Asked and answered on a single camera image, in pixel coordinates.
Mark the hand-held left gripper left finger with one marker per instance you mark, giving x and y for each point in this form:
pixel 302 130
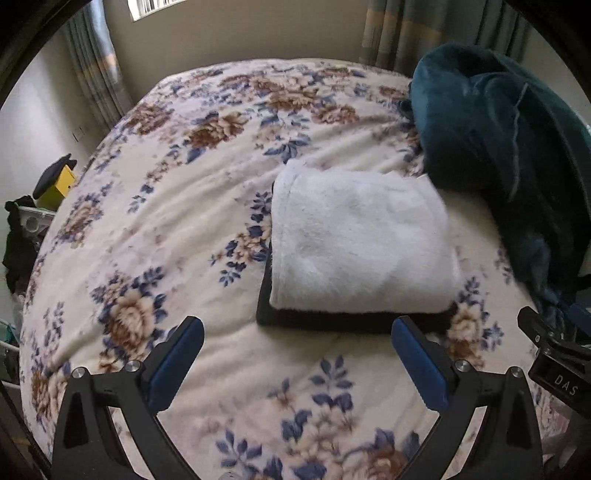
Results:
pixel 178 364

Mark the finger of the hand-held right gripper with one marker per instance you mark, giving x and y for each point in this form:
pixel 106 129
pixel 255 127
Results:
pixel 538 330

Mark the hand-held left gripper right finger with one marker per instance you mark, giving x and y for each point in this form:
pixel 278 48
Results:
pixel 418 364

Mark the white fleece garment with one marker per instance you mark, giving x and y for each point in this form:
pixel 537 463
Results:
pixel 360 235

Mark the dark hanging clothes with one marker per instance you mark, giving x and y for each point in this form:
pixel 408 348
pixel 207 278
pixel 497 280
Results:
pixel 18 249

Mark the black folded garment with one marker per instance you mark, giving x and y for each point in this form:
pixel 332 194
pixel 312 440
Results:
pixel 323 321

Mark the floral printed blanket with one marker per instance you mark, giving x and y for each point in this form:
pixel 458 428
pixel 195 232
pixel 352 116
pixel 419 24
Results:
pixel 184 221

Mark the white plastic basket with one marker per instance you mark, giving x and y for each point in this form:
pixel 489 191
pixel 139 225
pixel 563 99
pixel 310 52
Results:
pixel 34 221

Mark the dark teal fleece blanket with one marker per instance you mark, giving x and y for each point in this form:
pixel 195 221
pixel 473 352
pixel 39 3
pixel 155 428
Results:
pixel 489 124

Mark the yellow box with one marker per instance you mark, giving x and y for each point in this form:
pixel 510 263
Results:
pixel 57 189

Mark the black hat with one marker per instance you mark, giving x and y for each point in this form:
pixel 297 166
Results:
pixel 53 170

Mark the striped grey curtain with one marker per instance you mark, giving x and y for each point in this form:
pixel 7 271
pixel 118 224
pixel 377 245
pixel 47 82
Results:
pixel 97 69
pixel 438 32

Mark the window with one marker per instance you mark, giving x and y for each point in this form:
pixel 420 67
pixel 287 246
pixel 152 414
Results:
pixel 150 8

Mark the wall socket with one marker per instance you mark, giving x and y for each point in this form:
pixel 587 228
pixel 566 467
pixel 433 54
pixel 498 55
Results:
pixel 79 133

